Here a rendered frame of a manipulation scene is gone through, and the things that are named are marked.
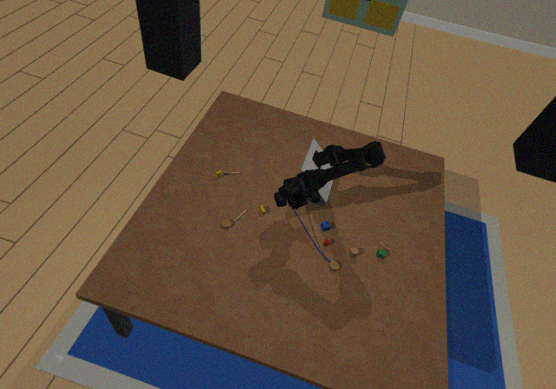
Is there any small green block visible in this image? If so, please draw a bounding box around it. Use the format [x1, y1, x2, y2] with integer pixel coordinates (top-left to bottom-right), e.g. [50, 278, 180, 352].
[376, 248, 386, 260]

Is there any blue square block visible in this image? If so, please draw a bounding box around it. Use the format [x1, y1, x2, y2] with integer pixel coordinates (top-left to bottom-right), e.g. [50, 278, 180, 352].
[321, 221, 331, 232]

